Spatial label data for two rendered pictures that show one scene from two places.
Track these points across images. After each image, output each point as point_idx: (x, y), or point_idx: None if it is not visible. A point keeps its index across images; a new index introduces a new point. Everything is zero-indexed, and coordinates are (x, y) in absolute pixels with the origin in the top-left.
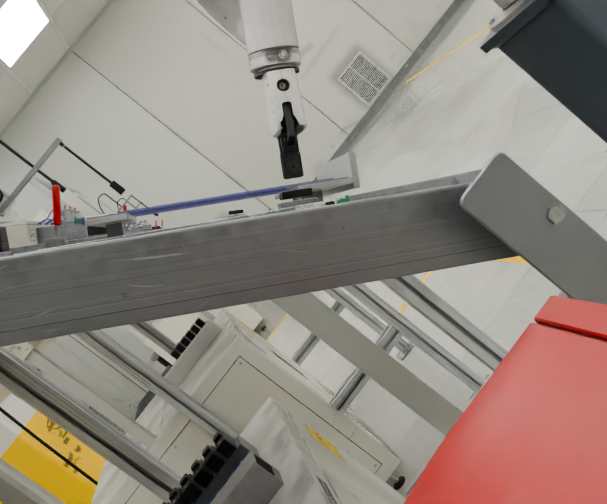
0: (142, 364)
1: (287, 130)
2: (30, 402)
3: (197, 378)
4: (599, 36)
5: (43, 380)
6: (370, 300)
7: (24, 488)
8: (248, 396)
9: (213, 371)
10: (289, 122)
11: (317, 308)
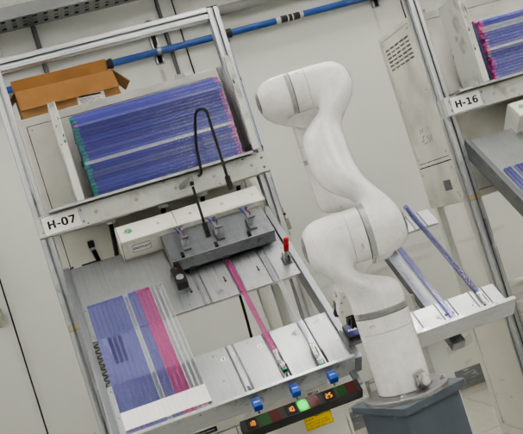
0: (492, 264)
1: (333, 311)
2: (291, 287)
3: None
4: None
5: (297, 284)
6: None
7: (284, 309)
8: None
9: None
10: (335, 309)
11: (430, 364)
